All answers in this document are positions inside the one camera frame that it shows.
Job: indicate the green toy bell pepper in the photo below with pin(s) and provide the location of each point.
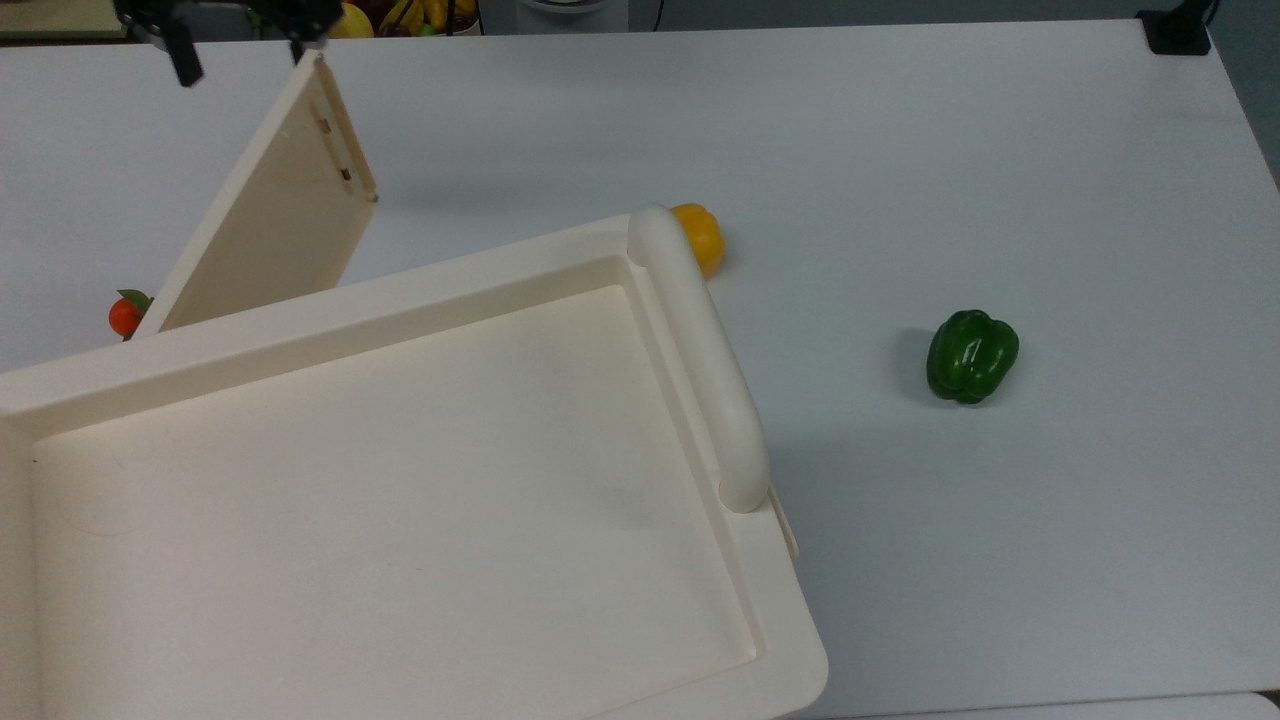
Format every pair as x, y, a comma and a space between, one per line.
970, 355

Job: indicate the yellow toy banana bunch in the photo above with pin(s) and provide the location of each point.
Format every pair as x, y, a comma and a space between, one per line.
415, 14

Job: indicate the yellow toy bell pepper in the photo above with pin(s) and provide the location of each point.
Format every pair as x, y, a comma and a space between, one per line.
705, 240

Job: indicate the black table clamp mount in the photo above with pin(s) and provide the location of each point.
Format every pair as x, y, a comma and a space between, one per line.
1177, 30

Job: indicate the orange toy tomato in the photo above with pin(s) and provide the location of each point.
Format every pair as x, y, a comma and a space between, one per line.
123, 318

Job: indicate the wooden side board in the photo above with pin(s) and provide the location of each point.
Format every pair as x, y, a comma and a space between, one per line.
55, 15

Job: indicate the yellow toy mango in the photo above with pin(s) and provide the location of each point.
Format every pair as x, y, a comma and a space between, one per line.
356, 22

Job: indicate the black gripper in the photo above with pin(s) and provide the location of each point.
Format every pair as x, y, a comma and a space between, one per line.
300, 15

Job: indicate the cream cabinet door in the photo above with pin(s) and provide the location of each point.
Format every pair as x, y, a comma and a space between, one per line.
270, 220

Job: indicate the fruit basket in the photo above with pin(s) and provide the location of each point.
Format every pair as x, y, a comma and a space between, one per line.
465, 20

